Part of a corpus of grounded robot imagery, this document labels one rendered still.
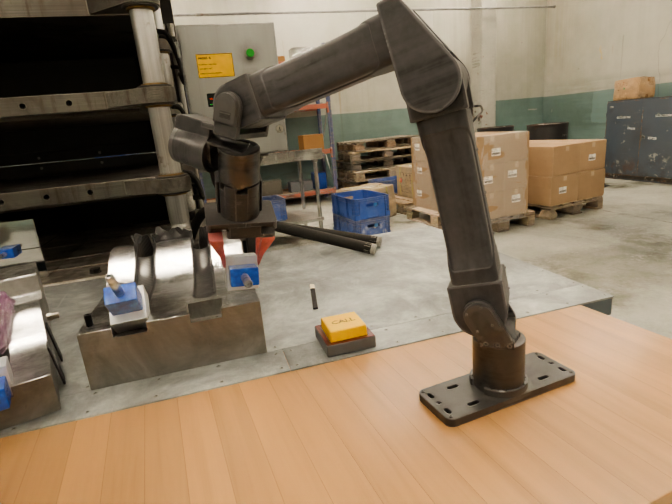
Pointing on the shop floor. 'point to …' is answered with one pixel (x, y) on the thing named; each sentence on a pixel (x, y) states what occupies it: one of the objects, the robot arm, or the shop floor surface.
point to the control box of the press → (241, 53)
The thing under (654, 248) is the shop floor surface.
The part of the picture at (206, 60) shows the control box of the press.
